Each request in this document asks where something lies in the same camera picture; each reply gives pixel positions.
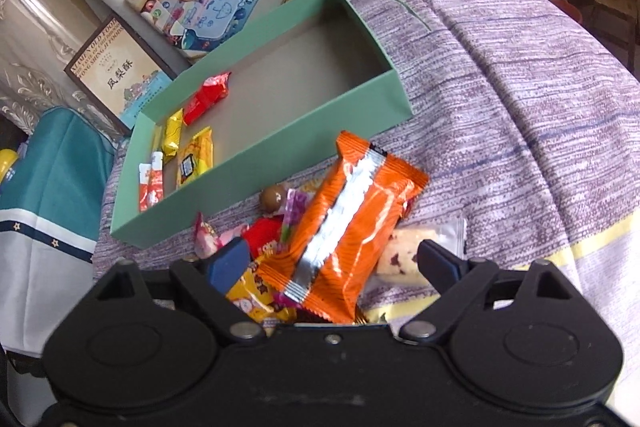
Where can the red white stick packet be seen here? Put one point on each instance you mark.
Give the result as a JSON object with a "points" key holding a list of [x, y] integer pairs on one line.
{"points": [[156, 182], [144, 189]]}

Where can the green cardboard box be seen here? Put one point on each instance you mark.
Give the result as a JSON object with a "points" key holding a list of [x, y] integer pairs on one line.
{"points": [[280, 147]]}

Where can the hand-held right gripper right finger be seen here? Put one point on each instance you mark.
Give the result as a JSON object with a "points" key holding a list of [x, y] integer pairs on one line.
{"points": [[440, 268]]}

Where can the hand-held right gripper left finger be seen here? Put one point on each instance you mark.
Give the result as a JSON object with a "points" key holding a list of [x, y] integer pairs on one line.
{"points": [[227, 262]]}

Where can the yellow bottle cap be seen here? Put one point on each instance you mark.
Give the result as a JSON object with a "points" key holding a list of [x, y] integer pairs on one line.
{"points": [[7, 162]]}

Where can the red snack packet white print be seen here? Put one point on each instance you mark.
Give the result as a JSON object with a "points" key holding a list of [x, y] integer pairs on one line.
{"points": [[262, 234]]}

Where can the brown chocolate jelly cup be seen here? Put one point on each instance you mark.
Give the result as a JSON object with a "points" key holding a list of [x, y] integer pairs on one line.
{"points": [[274, 197]]}

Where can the small yellow snack packet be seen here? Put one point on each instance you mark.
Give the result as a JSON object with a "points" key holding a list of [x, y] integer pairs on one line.
{"points": [[172, 134]]}

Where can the orange snack packet silver seam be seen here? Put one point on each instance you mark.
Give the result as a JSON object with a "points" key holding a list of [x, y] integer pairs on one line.
{"points": [[350, 217]]}

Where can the purple striped blanket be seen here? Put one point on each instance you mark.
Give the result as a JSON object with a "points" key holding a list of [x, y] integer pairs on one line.
{"points": [[500, 107]]}

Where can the yellow cartoon snack packet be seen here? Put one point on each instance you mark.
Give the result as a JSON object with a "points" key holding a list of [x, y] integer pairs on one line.
{"points": [[250, 294]]}

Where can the yellow snack packet dark label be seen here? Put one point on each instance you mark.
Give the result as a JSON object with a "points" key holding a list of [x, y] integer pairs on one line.
{"points": [[196, 157]]}

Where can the pink candy packet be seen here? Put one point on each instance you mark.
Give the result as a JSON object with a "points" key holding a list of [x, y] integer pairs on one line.
{"points": [[206, 239]]}

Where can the thin yellow stick packet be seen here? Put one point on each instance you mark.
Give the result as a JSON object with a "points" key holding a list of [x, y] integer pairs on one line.
{"points": [[157, 144]]}

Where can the purple candy wrapper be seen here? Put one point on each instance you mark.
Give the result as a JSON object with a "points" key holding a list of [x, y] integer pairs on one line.
{"points": [[296, 207]]}

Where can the brown framed pastry box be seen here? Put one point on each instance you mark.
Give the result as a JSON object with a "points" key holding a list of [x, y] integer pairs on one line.
{"points": [[120, 72]]}

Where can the clear cookie packet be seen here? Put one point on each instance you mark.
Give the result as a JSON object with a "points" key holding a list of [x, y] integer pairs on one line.
{"points": [[400, 257]]}

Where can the white lace curtain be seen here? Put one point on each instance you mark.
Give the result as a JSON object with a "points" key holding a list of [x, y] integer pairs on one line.
{"points": [[45, 7]]}

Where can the teal white cloth bag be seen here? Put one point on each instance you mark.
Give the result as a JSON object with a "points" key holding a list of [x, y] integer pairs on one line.
{"points": [[55, 167]]}

